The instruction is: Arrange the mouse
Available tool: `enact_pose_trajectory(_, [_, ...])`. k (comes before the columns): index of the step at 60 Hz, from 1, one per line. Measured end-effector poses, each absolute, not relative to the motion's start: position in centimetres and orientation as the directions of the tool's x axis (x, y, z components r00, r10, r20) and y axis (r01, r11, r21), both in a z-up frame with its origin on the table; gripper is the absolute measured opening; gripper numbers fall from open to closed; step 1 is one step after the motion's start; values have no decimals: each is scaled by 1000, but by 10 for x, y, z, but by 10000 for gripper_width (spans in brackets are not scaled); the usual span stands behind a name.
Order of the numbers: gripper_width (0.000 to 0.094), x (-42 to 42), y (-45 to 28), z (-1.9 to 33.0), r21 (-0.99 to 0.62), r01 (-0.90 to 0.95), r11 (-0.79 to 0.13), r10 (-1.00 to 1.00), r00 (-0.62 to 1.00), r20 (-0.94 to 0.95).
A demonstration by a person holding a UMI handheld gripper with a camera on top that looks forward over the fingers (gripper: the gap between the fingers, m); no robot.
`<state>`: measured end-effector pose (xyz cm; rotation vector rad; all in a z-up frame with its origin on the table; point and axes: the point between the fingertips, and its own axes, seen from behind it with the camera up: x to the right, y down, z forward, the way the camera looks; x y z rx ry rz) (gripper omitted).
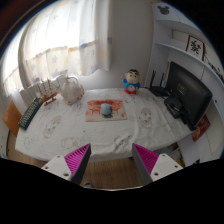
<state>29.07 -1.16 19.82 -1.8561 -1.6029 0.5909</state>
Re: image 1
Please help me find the black monitor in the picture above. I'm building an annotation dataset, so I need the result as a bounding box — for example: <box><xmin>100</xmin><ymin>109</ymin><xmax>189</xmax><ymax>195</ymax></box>
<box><xmin>165</xmin><ymin>60</ymin><xmax>214</xmax><ymax>132</ymax></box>

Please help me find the white printed tablecloth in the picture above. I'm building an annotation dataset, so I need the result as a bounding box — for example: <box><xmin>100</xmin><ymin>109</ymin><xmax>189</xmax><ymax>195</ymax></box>
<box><xmin>14</xmin><ymin>87</ymin><xmax>194</xmax><ymax>163</ymax></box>

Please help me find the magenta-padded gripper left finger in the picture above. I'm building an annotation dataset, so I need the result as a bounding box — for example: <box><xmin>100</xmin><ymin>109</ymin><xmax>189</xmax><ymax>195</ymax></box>
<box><xmin>40</xmin><ymin>143</ymin><xmax>92</xmax><ymax>186</ymax></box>

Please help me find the white sheer star curtain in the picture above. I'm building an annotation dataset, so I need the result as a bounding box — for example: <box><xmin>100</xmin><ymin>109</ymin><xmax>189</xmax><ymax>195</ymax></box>
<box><xmin>3</xmin><ymin>0</ymin><xmax>113</xmax><ymax>96</ymax></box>

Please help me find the wooden model sailing ship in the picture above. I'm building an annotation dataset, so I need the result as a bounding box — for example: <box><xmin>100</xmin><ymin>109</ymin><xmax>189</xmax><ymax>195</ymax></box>
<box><xmin>36</xmin><ymin>78</ymin><xmax>58</xmax><ymax>107</ymax></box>

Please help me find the light blue computer mouse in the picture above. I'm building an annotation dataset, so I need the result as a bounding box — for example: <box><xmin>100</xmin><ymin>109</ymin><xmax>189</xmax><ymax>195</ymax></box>
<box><xmin>100</xmin><ymin>102</ymin><xmax>114</xmax><ymax>118</ymax></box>

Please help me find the white shelf unit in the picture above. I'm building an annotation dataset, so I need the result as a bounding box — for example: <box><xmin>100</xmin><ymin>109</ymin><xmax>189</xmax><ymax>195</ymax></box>
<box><xmin>144</xmin><ymin>2</ymin><xmax>224</xmax><ymax>168</ymax></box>

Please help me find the large white conch shell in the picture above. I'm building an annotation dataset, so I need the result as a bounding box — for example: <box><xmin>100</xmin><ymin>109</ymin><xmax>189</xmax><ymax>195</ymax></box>
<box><xmin>59</xmin><ymin>75</ymin><xmax>86</xmax><ymax>106</ymax></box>

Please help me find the dark keyboard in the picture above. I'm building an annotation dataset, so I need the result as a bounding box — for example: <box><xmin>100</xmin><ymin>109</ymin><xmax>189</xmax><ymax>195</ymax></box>
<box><xmin>17</xmin><ymin>97</ymin><xmax>44</xmax><ymax>131</ymax></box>

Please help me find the white radiator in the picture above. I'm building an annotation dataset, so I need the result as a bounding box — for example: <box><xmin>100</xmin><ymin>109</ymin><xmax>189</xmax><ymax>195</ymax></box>
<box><xmin>19</xmin><ymin>73</ymin><xmax>79</xmax><ymax>106</ymax></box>

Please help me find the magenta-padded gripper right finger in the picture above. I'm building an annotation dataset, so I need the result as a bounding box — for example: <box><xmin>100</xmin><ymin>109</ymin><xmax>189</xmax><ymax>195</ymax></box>
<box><xmin>131</xmin><ymin>142</ymin><xmax>184</xmax><ymax>186</ymax></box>

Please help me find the black router with antennas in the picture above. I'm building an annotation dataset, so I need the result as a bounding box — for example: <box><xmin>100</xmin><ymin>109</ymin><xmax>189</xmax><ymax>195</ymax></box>
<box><xmin>148</xmin><ymin>69</ymin><xmax>169</xmax><ymax>98</ymax></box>

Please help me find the black box under monitor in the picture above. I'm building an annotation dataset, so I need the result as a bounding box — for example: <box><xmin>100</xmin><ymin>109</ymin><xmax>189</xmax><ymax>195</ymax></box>
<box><xmin>163</xmin><ymin>96</ymin><xmax>184</xmax><ymax>119</ymax></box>

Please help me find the orange wooden chair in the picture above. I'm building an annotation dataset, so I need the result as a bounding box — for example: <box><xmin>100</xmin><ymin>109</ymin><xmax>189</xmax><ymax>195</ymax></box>
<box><xmin>2</xmin><ymin>100</ymin><xmax>23</xmax><ymax>138</ymax></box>

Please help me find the red paper packet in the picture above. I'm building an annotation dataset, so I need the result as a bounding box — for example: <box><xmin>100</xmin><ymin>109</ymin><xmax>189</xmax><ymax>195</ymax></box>
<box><xmin>191</xmin><ymin>114</ymin><xmax>212</xmax><ymax>143</ymax></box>

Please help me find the red printed mouse pad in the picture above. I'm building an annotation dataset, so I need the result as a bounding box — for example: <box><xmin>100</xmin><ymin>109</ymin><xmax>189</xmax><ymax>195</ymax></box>
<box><xmin>85</xmin><ymin>99</ymin><xmax>128</xmax><ymax>123</ymax></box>

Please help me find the cartoon boy figurine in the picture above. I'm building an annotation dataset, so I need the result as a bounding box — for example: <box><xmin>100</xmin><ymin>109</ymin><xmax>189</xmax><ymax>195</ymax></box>
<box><xmin>121</xmin><ymin>68</ymin><xmax>142</xmax><ymax>96</ymax></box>

